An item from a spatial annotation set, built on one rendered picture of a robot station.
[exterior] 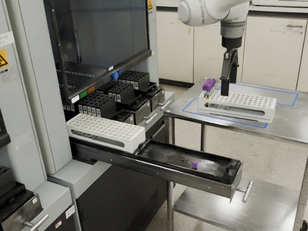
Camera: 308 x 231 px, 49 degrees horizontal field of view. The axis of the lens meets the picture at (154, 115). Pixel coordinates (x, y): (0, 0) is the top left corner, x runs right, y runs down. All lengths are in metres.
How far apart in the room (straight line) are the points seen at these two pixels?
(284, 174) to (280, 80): 1.16
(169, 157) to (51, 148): 0.40
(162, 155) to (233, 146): 1.59
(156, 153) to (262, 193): 0.83
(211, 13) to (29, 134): 0.68
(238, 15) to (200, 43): 2.25
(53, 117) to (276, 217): 1.12
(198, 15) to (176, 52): 2.51
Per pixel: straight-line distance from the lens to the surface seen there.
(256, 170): 2.48
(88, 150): 1.25
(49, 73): 1.13
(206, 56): 3.49
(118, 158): 1.18
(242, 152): 2.66
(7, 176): 1.08
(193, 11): 1.10
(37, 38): 1.09
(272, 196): 1.85
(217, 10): 1.10
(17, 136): 1.08
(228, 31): 1.27
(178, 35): 3.54
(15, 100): 1.05
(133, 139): 1.14
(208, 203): 1.75
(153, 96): 1.59
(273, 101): 1.39
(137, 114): 1.46
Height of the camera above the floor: 1.46
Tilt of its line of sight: 28 degrees down
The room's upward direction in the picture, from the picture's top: 3 degrees counter-clockwise
